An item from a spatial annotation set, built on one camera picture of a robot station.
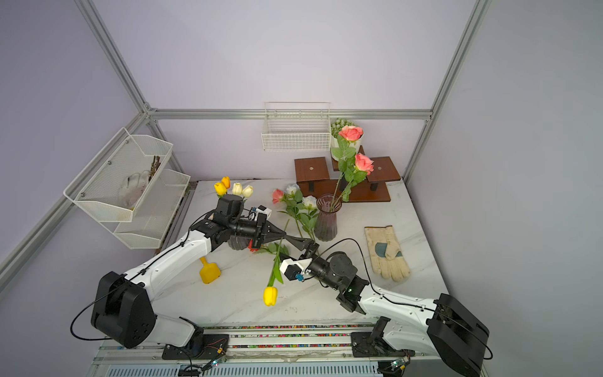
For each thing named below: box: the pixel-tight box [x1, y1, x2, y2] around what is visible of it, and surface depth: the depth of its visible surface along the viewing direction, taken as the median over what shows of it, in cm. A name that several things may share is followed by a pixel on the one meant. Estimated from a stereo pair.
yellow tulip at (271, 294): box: [263, 218, 291, 308], surface depth 62 cm
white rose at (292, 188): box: [285, 183, 300, 195], surface depth 113 cm
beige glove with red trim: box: [364, 225, 411, 282], surface depth 96 cm
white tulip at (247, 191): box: [241, 184, 254, 198], surface depth 80 cm
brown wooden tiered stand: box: [294, 156, 402, 203], surface depth 107 cm
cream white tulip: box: [231, 182, 243, 196], surface depth 80 cm
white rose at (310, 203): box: [300, 194, 318, 242], surface depth 109 cm
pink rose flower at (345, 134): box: [330, 124, 364, 209], surface depth 83 cm
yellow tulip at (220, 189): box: [213, 182, 227, 198], surface depth 78 cm
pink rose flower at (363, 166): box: [336, 153, 375, 203], surface depth 81 cm
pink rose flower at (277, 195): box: [271, 188, 285, 205], surface depth 113 cm
